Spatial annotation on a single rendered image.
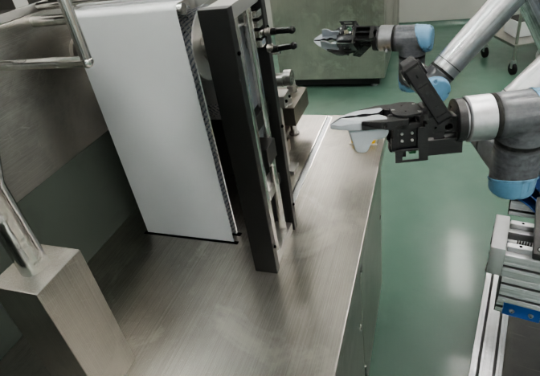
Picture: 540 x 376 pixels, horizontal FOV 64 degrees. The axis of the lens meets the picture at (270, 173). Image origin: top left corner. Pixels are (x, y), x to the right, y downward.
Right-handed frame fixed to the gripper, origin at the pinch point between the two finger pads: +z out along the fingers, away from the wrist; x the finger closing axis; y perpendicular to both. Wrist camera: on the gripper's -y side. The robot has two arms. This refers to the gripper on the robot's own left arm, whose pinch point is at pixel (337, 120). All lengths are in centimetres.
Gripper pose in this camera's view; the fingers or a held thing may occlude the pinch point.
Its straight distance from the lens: 73.8
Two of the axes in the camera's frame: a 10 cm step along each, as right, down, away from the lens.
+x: 0.6, -4.3, 9.0
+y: 1.4, 9.0, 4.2
